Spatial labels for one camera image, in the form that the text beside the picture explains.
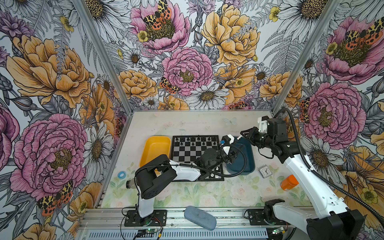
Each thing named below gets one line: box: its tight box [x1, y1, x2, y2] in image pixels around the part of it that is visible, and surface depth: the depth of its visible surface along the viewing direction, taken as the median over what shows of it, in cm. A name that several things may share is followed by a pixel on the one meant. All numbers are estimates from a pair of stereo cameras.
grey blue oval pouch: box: [184, 205, 217, 231], surface depth 73 cm
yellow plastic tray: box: [139, 136, 171, 168], surface depth 102 cm
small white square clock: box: [258, 165, 273, 179], surface depth 89 cm
